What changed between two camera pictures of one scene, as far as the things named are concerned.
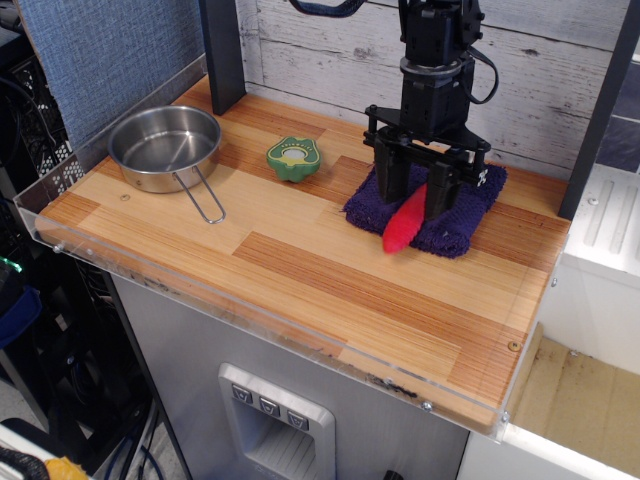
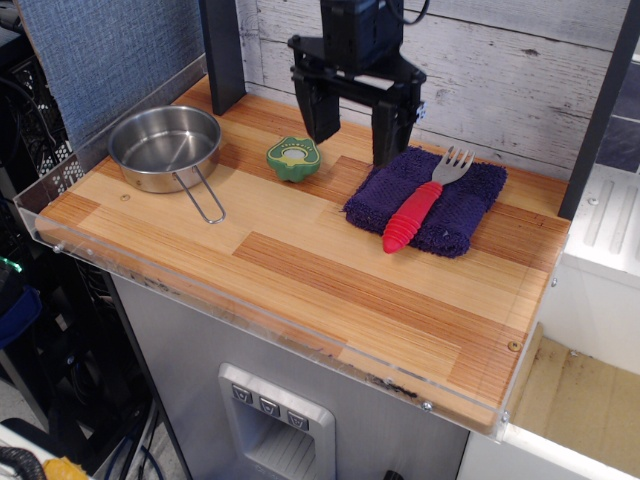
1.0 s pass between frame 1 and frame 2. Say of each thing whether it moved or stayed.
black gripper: moved
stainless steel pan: stayed
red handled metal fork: stayed
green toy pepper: stayed
